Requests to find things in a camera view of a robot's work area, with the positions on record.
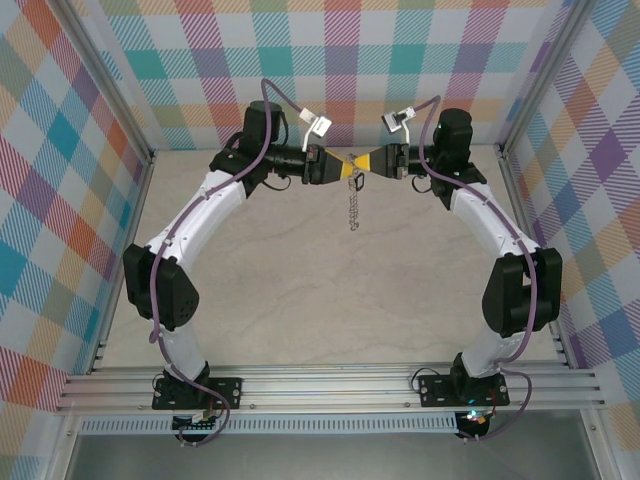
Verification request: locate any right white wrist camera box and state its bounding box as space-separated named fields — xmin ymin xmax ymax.
xmin=380 ymin=107 xmax=416 ymax=147

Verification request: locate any aluminium side rail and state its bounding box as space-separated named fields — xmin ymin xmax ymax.
xmin=497 ymin=147 xmax=574 ymax=369
xmin=84 ymin=152 xmax=157 ymax=376

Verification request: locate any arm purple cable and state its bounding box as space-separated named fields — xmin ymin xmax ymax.
xmin=412 ymin=97 xmax=534 ymax=444
xmin=148 ymin=78 xmax=304 ymax=447

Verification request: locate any large metal keyring band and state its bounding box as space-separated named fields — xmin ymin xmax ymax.
xmin=343 ymin=149 xmax=367 ymax=233

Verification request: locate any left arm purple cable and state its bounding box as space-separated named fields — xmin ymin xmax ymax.
xmin=148 ymin=78 xmax=304 ymax=447

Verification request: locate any grey metal panel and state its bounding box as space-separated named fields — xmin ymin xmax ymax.
xmin=64 ymin=432 xmax=601 ymax=480

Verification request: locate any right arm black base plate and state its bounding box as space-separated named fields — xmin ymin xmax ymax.
xmin=417 ymin=374 xmax=510 ymax=409

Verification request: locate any long aluminium mounting rail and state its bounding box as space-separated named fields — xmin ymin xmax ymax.
xmin=54 ymin=363 xmax=609 ymax=414

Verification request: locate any white slotted cable duct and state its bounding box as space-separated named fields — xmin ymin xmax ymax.
xmin=79 ymin=413 xmax=459 ymax=435

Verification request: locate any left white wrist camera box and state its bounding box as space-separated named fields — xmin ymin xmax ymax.
xmin=296 ymin=107 xmax=334 ymax=151

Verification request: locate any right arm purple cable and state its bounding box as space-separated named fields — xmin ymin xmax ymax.
xmin=412 ymin=97 xmax=534 ymax=444

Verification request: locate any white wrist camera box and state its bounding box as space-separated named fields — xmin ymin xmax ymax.
xmin=380 ymin=107 xmax=416 ymax=147
xmin=296 ymin=107 xmax=334 ymax=151

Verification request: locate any aluminium frame post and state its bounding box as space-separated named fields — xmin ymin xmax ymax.
xmin=47 ymin=0 xmax=156 ymax=164
xmin=497 ymin=0 xmax=599 ymax=156

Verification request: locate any aluminium frame leg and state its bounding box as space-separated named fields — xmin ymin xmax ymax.
xmin=582 ymin=407 xmax=619 ymax=480
xmin=47 ymin=412 xmax=84 ymax=480

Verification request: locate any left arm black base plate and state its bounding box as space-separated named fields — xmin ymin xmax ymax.
xmin=152 ymin=377 xmax=244 ymax=411

